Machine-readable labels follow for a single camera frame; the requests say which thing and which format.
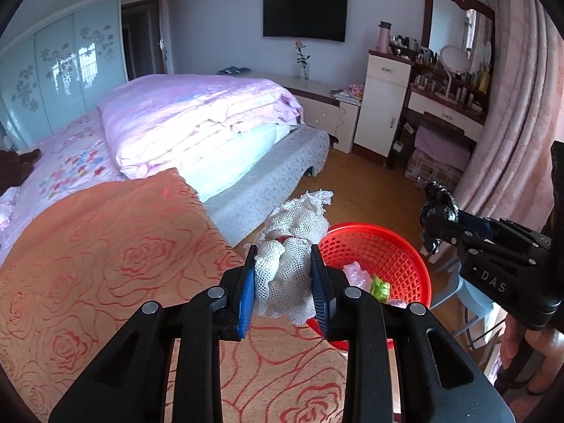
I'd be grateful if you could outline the glass door floral wardrobe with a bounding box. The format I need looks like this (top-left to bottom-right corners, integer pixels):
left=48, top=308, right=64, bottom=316
left=0, top=0, right=130, bottom=151

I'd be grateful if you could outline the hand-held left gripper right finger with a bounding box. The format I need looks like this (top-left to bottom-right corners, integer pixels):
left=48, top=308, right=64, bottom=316
left=309, top=244, right=516, bottom=423

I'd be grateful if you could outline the clear plastic bag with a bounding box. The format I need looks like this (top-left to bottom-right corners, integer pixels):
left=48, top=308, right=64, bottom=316
left=344, top=262, right=375, bottom=292

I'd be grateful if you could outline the white room door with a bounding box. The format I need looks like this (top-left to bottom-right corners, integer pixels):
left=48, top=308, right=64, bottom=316
left=156, top=0, right=174, bottom=75

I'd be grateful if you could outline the stool with purple cushion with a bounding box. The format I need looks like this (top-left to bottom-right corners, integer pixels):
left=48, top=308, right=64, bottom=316
left=416, top=112, right=477, bottom=159

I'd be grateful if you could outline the small pile of pink items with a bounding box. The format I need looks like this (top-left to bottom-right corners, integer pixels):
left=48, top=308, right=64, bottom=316
left=331, top=84, right=364, bottom=100

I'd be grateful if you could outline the round white makeup mirror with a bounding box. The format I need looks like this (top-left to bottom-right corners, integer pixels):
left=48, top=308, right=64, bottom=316
left=440, top=45, right=470, bottom=100

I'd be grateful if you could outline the red plastic mesh basket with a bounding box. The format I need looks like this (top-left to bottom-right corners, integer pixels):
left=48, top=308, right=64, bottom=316
left=306, top=223, right=433, bottom=352

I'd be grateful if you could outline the row of cosmetic bottles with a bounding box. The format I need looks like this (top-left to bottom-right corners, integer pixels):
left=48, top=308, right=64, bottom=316
left=390, top=33, right=492, bottom=113

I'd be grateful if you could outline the orange rose patterned blanket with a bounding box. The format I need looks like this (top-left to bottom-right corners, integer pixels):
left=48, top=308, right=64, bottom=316
left=0, top=167, right=401, bottom=423

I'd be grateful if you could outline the pink folded quilt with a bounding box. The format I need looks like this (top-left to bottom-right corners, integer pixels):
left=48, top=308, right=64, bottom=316
left=98, top=74, right=305, bottom=180

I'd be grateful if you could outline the light blue plastic stool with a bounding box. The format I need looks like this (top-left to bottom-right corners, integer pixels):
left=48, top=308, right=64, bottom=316
left=429, top=256, right=501, bottom=340

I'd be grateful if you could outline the dressing table with mirror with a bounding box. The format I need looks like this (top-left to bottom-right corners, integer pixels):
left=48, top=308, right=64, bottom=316
left=397, top=0, right=496, bottom=172

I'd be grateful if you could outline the black plastic bag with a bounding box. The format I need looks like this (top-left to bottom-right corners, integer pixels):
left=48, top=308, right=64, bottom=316
left=418, top=180, right=459, bottom=252

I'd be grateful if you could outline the pink floral bed sheet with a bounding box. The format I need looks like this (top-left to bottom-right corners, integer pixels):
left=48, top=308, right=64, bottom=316
left=0, top=108, right=128, bottom=265

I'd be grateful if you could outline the pink thermos bottle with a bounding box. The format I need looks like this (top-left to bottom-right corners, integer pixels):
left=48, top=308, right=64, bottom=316
left=378, top=21, right=393, bottom=53

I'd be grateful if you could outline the tall white cabinet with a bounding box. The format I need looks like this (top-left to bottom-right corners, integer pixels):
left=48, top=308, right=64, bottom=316
left=352, top=50, right=412, bottom=159

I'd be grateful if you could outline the light blue folded quilt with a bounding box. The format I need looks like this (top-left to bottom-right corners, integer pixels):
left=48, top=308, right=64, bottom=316
left=178, top=122, right=300, bottom=201

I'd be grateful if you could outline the low cream cabinet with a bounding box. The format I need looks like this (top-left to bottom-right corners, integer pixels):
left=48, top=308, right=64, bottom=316
left=251, top=70, right=362, bottom=155

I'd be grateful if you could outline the green plastic wrapper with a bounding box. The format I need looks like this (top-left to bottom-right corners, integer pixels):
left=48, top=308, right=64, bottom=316
left=370, top=275, right=392, bottom=302

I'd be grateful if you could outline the brown teddy bear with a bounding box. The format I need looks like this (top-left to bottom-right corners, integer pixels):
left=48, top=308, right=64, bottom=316
left=0, top=147, right=42, bottom=197

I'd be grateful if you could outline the grey lace bed base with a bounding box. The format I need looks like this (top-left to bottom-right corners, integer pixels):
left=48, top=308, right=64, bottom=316
left=203, top=128, right=331, bottom=247

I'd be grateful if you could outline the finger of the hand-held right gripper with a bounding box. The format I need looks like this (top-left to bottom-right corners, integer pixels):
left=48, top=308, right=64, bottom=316
left=420, top=204, right=475, bottom=248
left=457, top=211, right=552, bottom=253

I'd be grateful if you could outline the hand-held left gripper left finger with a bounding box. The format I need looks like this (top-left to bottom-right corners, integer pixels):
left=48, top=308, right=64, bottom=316
left=48, top=244, right=258, bottom=423

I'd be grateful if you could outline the pink curtain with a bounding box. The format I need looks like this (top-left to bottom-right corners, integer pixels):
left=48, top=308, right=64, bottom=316
left=454, top=0, right=564, bottom=234

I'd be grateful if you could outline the person's right hand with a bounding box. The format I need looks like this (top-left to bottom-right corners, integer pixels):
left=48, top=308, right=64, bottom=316
left=501, top=316, right=564, bottom=396

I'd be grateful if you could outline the patterned storage box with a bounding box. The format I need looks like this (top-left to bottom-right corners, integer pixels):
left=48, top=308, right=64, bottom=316
left=404, top=147, right=463, bottom=190

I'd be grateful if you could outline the rose in glass vase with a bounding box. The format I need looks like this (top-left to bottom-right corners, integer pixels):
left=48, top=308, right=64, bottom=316
left=294, top=41, right=312, bottom=81

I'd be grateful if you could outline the black wall television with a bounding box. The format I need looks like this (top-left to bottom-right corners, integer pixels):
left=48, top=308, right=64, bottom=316
left=263, top=0, right=349, bottom=44

